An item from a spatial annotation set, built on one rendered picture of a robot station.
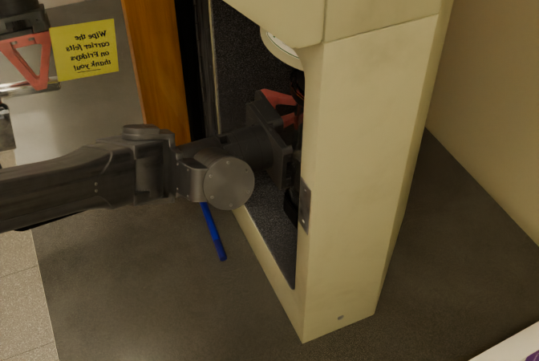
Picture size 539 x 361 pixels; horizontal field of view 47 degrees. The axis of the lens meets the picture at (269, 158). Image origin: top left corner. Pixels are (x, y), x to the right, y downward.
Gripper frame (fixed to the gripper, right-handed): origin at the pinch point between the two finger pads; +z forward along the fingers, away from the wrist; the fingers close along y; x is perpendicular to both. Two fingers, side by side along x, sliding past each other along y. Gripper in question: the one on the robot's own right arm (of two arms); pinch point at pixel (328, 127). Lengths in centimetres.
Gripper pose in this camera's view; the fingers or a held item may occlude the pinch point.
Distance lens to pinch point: 79.1
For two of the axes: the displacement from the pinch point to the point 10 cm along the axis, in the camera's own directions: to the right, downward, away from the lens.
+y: -4.4, -6.2, 6.6
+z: 9.0, -2.7, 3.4
